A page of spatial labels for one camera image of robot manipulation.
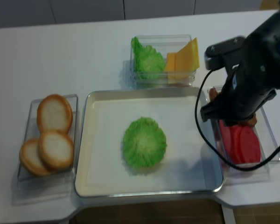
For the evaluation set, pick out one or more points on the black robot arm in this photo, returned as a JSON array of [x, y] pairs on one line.
[[274, 35]]

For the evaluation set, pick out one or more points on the white paper tray liner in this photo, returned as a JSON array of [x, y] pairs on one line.
[[182, 166]]

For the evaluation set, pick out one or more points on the leftmost brown meat patty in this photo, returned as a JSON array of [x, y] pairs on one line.
[[213, 93]]

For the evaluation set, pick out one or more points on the bottom bun half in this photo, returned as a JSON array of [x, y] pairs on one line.
[[30, 159]]

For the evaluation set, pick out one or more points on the green lettuce leaf in container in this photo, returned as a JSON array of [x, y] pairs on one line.
[[146, 58]]

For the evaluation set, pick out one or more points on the tall yellow cheese slice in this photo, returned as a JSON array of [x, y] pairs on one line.
[[187, 59]]

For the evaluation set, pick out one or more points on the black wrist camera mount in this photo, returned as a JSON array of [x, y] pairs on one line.
[[224, 54]]

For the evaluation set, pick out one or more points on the front brown meat patty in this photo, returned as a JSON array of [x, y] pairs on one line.
[[250, 123]]

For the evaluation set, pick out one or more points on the red tomato slice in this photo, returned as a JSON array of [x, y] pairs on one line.
[[249, 148], [226, 137], [235, 152]]

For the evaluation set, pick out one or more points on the clear lettuce and cheese container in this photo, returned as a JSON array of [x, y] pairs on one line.
[[163, 44]]

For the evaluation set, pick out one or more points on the green lettuce leaf on tray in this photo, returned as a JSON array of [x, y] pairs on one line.
[[144, 143]]

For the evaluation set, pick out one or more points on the front red tomato slice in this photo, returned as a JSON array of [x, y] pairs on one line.
[[249, 148]]

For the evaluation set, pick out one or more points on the top bun half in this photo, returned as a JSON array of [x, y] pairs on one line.
[[54, 113]]

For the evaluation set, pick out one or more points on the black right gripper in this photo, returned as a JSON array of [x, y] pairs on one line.
[[250, 83]]

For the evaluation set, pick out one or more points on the short yellow cheese slice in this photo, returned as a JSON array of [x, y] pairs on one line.
[[170, 62]]

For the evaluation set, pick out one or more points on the clear patty and tomato container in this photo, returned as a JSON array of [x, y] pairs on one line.
[[263, 131]]

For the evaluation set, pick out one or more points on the bun half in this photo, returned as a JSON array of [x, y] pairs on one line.
[[54, 113], [30, 159], [56, 149]]

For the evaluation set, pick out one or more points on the middle red tomato slice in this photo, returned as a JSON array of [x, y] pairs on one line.
[[235, 152]]

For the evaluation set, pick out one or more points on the clear plastic bun container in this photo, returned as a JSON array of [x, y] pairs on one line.
[[32, 131]]

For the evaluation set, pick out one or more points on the back red tomato slice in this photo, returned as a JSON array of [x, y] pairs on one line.
[[226, 137]]

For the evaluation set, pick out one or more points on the middle bun half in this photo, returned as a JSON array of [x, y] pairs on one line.
[[56, 149]]

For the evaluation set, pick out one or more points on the brown meat patty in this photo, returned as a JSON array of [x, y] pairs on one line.
[[250, 123], [213, 93]]

